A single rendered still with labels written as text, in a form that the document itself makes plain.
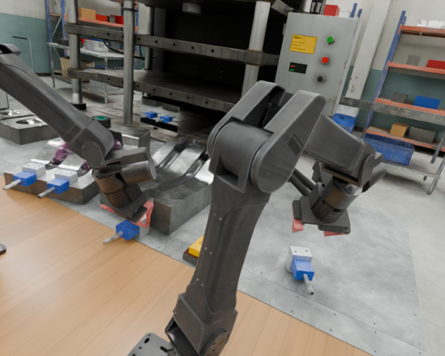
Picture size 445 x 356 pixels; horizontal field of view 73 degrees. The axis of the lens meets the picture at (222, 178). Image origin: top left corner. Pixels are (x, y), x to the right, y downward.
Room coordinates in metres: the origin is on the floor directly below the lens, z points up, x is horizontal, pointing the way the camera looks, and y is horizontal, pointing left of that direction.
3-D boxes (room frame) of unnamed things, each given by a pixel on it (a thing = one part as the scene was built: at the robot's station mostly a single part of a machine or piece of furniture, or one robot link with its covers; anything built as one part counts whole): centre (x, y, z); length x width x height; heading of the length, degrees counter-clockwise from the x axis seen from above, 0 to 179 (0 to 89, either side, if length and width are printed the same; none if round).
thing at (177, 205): (0.96, 0.14, 0.87); 0.50 x 0.26 x 0.14; 156
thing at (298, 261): (0.58, -0.23, 0.83); 0.13 x 0.05 x 0.05; 4
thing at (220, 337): (0.32, 0.01, 0.90); 0.09 x 0.06 x 0.06; 42
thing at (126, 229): (0.63, 0.23, 0.83); 0.13 x 0.05 x 0.05; 154
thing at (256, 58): (2.01, 0.31, 1.20); 1.29 x 0.83 x 0.19; 66
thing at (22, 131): (1.27, 0.88, 0.84); 0.20 x 0.15 x 0.07; 156
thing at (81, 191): (1.03, 0.50, 0.86); 0.50 x 0.26 x 0.11; 173
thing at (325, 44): (1.52, -0.34, 0.74); 0.31 x 0.22 x 1.47; 66
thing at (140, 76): (2.01, 0.31, 0.96); 1.29 x 0.83 x 0.18; 66
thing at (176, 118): (1.92, 0.31, 0.87); 0.50 x 0.27 x 0.17; 156
